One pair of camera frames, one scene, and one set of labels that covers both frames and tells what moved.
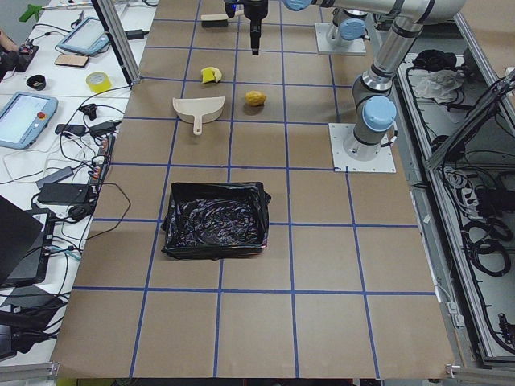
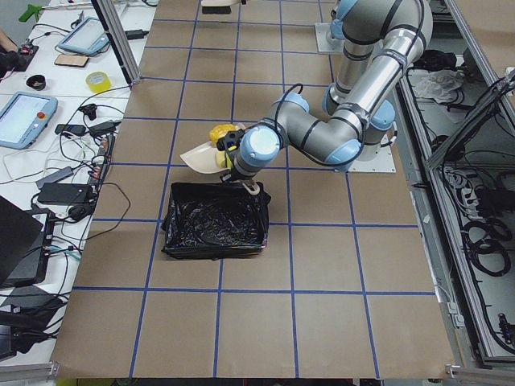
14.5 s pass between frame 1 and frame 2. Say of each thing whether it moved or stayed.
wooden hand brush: moved
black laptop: stayed
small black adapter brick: stayed
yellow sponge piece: moved
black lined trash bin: stayed
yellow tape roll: stayed
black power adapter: stayed
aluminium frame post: stayed
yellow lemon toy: moved
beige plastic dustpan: moved
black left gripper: moved
